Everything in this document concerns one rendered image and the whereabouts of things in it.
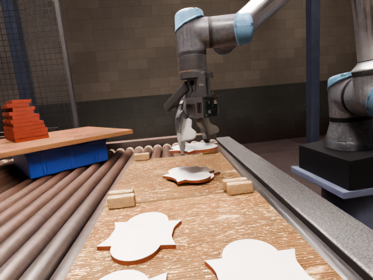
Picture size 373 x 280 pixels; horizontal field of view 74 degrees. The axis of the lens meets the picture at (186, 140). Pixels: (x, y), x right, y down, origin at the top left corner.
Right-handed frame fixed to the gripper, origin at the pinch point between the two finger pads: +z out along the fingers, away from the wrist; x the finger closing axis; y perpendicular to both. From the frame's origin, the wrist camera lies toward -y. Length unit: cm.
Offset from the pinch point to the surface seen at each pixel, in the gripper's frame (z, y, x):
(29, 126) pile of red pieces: -8, -71, -21
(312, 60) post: -57, -91, 427
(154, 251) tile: 8.0, 18.6, -31.5
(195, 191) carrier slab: 8.7, 7.4, -9.2
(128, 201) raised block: 7.3, 0.7, -23.8
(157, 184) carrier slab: 8.6, -4.7, -10.8
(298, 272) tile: 8.0, 36.5, -23.8
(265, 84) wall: -27, -203, 478
